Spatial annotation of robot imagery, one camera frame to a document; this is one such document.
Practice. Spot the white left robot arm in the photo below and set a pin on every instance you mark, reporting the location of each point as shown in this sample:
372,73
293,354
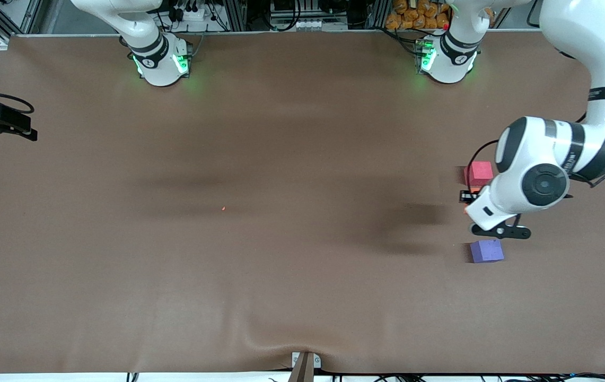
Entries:
583,32

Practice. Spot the red foam block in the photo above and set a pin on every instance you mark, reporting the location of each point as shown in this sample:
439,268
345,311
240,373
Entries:
480,172

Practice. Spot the purple foam block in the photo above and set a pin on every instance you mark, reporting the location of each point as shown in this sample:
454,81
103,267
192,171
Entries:
488,252

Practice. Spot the pile of orange toys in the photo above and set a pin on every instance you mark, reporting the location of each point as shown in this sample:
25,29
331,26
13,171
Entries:
413,16

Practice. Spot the white power strip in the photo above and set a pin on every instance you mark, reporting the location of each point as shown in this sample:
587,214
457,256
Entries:
191,14

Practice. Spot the brown table mat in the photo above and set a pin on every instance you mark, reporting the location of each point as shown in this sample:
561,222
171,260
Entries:
281,292

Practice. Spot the white connector block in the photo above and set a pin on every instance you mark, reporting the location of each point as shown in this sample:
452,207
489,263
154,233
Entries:
310,24

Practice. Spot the aluminium frame corner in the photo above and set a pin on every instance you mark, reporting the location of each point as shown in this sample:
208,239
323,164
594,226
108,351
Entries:
2,42

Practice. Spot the aluminium frame post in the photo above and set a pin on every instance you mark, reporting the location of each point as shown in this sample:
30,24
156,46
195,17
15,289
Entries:
379,13
236,16

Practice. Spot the small metal clamp bracket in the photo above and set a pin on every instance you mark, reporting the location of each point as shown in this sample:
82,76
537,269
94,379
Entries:
296,361

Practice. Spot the grey camera mount pole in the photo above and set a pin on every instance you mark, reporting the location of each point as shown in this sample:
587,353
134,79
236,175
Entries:
303,371

